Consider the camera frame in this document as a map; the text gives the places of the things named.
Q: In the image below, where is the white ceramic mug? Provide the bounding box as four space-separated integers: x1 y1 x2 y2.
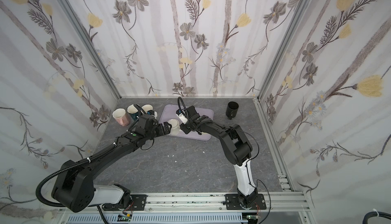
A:
168 119 180 135

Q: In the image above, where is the grey ceramic mug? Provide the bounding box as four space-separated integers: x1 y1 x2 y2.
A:
142 104 153 114

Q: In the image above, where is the dark green ceramic mug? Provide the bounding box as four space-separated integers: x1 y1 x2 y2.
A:
127 104 141 121

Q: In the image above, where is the pink ceramic mug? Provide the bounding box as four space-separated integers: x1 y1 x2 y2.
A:
112 108 130 126

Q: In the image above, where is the black ceramic mug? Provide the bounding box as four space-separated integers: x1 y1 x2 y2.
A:
226 101 239 120

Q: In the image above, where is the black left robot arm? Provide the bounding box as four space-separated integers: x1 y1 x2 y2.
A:
52 115 172 212

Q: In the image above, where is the lavender plastic tray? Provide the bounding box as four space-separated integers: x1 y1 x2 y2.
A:
157 104 214 141

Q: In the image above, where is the small circuit board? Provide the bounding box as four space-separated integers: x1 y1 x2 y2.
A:
117 213 132 222

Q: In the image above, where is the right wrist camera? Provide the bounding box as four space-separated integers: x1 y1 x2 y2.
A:
176 110 188 124

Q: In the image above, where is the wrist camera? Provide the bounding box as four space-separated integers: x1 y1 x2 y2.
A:
147 110 157 118
176 110 188 124

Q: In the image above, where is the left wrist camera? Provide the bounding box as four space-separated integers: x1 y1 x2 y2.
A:
147 110 157 118

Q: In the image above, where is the left black corrugated cable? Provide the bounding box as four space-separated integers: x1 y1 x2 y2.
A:
35 156 92 208

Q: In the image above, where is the white slotted cable duct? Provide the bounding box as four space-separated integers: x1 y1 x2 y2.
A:
65 213 248 224

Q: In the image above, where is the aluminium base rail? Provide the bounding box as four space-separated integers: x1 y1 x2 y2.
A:
59 192 312 214

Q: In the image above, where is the aluminium right corner post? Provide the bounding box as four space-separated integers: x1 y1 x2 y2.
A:
257 0 311 101

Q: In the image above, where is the aluminium corner post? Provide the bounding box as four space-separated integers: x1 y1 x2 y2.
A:
57 0 122 100
257 0 311 101

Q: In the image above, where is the aluminium left corner post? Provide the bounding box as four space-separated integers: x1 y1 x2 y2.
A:
57 0 122 100

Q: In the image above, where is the black cable bottom right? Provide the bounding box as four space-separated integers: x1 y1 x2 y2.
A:
361 209 391 224

